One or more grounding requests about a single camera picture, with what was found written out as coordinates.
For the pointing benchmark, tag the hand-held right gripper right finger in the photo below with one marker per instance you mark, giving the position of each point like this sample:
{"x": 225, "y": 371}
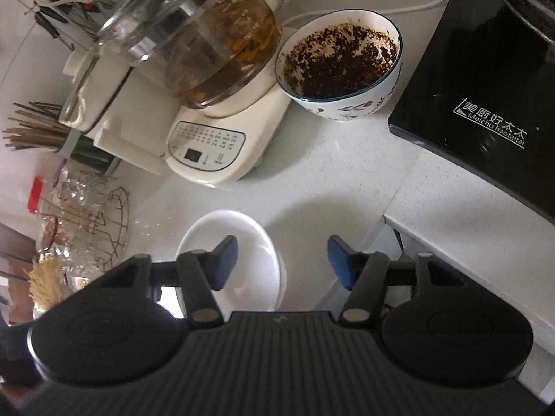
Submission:
{"x": 340, "y": 264}

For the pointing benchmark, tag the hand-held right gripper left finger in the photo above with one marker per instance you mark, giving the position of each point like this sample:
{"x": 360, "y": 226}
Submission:
{"x": 225, "y": 264}

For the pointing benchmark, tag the cream kettle base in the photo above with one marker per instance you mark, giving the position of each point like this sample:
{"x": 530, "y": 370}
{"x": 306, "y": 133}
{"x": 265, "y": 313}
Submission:
{"x": 217, "y": 147}

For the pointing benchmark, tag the cluster of glass cups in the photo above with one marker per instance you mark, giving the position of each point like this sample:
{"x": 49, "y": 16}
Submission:
{"x": 73, "y": 225}

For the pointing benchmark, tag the green chopstick holder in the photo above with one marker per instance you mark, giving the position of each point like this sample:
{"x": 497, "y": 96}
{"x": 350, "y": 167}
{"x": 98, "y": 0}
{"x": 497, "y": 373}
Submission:
{"x": 91, "y": 154}

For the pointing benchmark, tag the dried noodle bundle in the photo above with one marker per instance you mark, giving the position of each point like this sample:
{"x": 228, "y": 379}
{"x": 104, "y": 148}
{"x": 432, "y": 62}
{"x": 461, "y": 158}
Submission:
{"x": 45, "y": 281}

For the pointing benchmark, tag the floral bowl of chili flakes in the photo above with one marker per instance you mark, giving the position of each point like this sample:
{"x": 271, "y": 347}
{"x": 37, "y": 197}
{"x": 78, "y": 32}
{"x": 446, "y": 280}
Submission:
{"x": 338, "y": 65}

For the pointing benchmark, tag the red lid plastic jar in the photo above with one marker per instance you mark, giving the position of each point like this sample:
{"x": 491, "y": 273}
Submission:
{"x": 34, "y": 195}

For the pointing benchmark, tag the glass kettle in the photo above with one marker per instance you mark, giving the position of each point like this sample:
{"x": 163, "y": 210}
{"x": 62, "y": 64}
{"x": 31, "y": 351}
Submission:
{"x": 186, "y": 39}

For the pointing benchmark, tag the bundle of wooden chopsticks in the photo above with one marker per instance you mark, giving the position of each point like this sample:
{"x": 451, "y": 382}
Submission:
{"x": 34, "y": 132}

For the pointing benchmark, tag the black induction cooker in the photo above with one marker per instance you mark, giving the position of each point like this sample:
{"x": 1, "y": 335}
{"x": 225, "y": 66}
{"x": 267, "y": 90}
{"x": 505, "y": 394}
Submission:
{"x": 485, "y": 78}

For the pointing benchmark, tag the hanging kitchen utensils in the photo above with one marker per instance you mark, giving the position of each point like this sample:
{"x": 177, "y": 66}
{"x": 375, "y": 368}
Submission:
{"x": 65, "y": 13}

